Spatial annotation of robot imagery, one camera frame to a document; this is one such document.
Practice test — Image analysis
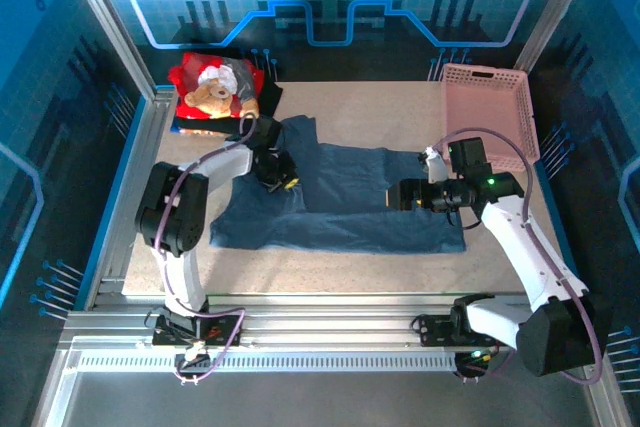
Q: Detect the dark blue t-shirt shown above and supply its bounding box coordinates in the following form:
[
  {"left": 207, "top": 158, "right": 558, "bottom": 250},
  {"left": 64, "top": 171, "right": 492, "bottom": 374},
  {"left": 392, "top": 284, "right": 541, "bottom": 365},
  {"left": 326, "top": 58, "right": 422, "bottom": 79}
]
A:
[{"left": 208, "top": 115, "right": 467, "bottom": 254}]

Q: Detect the pink plastic basket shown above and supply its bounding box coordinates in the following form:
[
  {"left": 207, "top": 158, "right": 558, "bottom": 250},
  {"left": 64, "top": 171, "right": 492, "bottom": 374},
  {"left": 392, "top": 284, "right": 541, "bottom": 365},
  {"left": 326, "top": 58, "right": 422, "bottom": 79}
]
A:
[{"left": 439, "top": 62, "right": 542, "bottom": 173}]

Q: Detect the folded blue printed t-shirt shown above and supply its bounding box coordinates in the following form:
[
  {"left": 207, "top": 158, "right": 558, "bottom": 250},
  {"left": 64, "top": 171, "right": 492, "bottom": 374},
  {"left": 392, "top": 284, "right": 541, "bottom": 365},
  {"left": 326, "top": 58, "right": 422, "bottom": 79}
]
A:
[{"left": 169, "top": 116, "right": 226, "bottom": 137}]

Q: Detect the teddy bear on clothes pile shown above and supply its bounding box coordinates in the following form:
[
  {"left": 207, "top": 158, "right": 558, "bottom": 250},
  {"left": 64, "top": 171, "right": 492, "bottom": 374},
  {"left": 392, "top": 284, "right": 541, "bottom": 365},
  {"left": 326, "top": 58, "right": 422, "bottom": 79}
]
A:
[{"left": 167, "top": 50, "right": 265, "bottom": 121}]

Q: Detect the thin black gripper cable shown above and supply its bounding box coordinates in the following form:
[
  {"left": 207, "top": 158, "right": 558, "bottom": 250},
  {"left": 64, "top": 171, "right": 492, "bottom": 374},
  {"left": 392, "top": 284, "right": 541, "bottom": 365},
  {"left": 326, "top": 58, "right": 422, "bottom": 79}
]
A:
[{"left": 443, "top": 207, "right": 482, "bottom": 232}]

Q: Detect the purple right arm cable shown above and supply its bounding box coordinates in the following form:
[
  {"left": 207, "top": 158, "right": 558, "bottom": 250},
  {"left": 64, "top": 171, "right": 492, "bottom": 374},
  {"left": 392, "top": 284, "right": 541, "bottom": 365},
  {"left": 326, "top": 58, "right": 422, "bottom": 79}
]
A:
[{"left": 432, "top": 126, "right": 604, "bottom": 387}]

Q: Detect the aluminium frame rail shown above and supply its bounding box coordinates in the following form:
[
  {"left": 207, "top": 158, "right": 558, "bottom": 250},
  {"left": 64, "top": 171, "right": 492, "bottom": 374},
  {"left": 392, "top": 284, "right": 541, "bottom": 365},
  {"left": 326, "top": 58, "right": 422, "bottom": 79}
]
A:
[{"left": 59, "top": 291, "right": 601, "bottom": 351}]

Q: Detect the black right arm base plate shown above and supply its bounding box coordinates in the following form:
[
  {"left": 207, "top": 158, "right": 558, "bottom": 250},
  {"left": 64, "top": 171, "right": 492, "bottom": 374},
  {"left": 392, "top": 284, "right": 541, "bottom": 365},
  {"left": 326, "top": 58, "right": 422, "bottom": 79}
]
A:
[{"left": 412, "top": 311, "right": 509, "bottom": 348}]

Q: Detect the aluminium side rail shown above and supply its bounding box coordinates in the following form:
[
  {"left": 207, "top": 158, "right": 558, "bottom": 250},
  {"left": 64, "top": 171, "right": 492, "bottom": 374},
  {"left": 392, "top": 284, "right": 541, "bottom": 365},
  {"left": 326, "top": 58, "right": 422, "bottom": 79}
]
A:
[{"left": 83, "top": 86, "right": 176, "bottom": 309}]

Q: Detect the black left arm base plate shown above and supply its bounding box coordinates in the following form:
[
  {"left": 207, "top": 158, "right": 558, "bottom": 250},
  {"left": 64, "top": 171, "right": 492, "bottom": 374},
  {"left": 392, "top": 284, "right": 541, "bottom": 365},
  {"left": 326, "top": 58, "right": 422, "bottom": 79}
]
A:
[{"left": 149, "top": 314, "right": 246, "bottom": 348}]

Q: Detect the white slotted cable duct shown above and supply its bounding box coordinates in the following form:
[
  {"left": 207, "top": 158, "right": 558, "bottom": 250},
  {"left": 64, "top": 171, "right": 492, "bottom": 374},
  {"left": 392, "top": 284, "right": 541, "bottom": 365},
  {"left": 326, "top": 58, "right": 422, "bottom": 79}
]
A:
[{"left": 77, "top": 350, "right": 459, "bottom": 373}]

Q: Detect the aluminium frame post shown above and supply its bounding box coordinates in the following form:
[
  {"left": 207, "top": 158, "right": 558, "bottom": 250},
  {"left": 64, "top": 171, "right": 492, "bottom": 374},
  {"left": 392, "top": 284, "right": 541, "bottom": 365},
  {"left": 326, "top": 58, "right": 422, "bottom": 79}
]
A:
[
  {"left": 57, "top": 0, "right": 157, "bottom": 98},
  {"left": 514, "top": 0, "right": 604, "bottom": 73}
]

